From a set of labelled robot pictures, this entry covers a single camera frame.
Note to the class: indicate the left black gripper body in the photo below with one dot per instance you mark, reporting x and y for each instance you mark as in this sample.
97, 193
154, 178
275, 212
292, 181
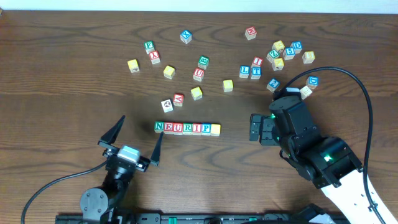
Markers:
111, 150

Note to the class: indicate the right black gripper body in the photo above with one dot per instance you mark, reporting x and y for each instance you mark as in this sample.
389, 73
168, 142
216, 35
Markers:
257, 130

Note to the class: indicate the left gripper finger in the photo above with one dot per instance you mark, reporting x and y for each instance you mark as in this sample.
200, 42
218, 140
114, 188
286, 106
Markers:
111, 135
155, 157

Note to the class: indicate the green N block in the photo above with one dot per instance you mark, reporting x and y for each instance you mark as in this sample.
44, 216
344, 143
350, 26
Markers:
159, 126

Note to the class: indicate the red E block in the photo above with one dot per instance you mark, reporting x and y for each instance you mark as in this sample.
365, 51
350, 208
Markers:
168, 127

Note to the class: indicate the red u block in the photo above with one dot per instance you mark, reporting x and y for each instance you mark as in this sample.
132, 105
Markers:
198, 74
178, 128

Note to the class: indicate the green R block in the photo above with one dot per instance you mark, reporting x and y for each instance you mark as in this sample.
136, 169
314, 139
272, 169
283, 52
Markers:
187, 128

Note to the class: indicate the yellow S block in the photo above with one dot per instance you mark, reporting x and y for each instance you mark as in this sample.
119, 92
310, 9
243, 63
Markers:
215, 129

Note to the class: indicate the red i block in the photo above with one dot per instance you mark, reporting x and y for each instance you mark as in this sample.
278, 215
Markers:
196, 129
257, 62

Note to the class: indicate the blue P block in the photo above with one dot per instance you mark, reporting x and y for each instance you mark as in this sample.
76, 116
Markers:
205, 129

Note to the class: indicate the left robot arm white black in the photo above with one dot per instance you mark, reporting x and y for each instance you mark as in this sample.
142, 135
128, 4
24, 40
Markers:
102, 204

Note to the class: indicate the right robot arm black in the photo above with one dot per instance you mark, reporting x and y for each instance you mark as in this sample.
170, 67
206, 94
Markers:
328, 162

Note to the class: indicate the blue 2 block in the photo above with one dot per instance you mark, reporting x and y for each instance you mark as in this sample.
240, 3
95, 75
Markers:
273, 84

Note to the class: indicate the yellow O block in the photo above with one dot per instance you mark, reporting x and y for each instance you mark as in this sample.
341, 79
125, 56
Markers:
228, 85

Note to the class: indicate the blue T block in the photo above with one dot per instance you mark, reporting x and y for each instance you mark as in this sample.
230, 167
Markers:
256, 73

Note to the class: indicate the plain wood block red 3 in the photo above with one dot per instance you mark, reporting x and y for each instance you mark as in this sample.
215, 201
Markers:
305, 92

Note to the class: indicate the white picture block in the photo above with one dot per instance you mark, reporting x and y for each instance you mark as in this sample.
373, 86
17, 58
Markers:
167, 105

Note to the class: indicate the blue L block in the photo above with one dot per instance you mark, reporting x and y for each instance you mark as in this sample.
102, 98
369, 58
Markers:
244, 71

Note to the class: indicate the red A block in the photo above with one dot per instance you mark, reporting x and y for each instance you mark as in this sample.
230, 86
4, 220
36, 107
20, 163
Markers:
178, 99

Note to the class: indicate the yellow block hammer picture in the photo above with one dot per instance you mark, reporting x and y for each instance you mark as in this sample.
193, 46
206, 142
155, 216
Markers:
277, 64

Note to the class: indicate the blue D block lower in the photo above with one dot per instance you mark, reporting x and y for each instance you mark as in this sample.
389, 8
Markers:
312, 82

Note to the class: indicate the blue d block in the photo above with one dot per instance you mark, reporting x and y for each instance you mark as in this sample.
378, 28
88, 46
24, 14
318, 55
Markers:
297, 46
312, 82

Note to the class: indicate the green Z block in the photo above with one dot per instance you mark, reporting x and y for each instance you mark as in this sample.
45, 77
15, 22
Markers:
272, 55

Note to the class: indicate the blue 5 block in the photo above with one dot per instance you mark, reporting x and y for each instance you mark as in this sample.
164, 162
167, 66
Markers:
288, 53

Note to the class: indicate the yellow block left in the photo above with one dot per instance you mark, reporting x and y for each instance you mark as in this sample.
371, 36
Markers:
133, 65

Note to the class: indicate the yellow block top cluster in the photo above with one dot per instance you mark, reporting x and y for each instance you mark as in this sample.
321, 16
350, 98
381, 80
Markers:
278, 46

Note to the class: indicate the yellow 8 block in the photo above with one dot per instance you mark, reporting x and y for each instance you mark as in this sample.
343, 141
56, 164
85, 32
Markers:
308, 57

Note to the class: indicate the green B block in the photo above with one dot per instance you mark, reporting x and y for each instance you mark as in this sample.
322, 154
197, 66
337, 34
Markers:
203, 62

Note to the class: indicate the blue D block upper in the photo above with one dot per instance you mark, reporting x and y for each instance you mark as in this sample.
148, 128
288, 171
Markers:
297, 46

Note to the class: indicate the yellow block lower middle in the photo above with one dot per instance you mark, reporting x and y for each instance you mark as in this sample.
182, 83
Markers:
169, 72

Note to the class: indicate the red H block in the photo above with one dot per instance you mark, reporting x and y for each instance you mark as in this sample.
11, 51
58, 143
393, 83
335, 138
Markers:
250, 33

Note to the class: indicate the red Y block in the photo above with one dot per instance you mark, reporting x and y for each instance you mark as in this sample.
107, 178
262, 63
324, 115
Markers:
154, 57

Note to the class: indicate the green F block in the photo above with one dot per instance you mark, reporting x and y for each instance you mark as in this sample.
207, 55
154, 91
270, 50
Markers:
149, 47

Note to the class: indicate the blue X block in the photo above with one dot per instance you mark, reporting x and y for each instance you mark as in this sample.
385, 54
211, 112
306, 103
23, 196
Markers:
186, 36

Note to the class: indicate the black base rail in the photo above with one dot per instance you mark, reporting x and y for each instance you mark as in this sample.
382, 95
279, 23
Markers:
309, 214

